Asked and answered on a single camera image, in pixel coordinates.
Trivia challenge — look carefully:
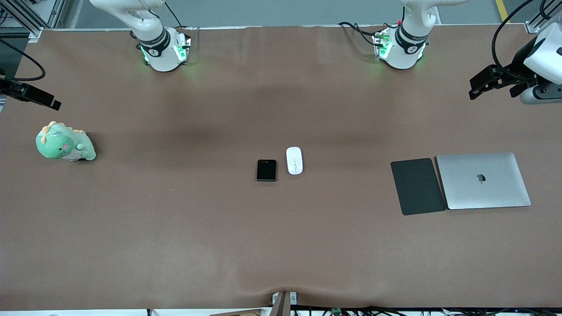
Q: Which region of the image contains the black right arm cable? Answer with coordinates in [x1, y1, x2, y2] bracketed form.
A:
[0, 39, 47, 82]

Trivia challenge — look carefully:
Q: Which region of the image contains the silver laptop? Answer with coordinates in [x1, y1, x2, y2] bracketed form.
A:
[436, 152, 532, 210]

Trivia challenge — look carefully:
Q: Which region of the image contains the black base power cable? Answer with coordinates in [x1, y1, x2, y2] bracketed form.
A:
[338, 21, 379, 47]
[165, 0, 183, 28]

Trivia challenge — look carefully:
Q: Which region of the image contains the brown table cover mat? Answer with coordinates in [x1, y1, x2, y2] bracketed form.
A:
[0, 24, 562, 310]

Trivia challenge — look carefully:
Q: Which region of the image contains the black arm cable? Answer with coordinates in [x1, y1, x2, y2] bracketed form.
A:
[0, 39, 47, 82]
[491, 0, 562, 71]

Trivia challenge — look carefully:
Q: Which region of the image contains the black phone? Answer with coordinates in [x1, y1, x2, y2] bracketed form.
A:
[257, 159, 277, 182]

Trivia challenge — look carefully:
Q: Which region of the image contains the aluminium frame post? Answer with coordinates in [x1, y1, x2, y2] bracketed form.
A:
[525, 0, 562, 34]
[0, 0, 66, 42]

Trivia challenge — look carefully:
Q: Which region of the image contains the black mouse pad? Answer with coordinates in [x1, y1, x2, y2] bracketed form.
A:
[390, 158, 447, 216]

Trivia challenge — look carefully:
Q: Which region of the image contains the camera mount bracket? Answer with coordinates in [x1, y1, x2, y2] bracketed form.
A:
[271, 291, 298, 316]

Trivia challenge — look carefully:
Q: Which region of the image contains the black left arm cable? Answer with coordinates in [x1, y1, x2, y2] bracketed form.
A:
[491, 0, 562, 71]

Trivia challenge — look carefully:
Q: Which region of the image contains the white computer mouse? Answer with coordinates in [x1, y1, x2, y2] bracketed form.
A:
[286, 147, 304, 176]

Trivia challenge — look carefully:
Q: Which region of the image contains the green dinosaur plush toy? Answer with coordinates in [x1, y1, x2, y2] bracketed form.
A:
[36, 121, 97, 162]

